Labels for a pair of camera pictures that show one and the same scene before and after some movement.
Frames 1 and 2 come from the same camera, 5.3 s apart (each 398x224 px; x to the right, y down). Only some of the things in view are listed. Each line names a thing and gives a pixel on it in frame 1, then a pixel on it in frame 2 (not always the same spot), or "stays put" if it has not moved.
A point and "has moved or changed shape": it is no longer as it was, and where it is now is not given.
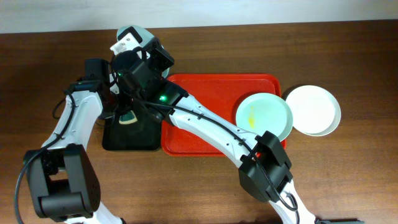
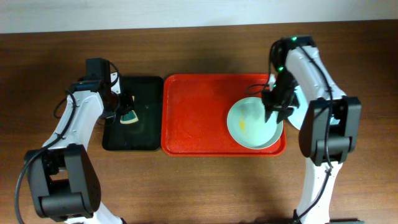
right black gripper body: [157, 63] → [277, 97]
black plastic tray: [144, 134] stays put
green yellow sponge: [127, 118] stays put
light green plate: [265, 112] has moved or changed shape
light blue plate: [145, 37] → [296, 117]
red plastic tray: [222, 93] stays put
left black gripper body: [125, 109] stays put
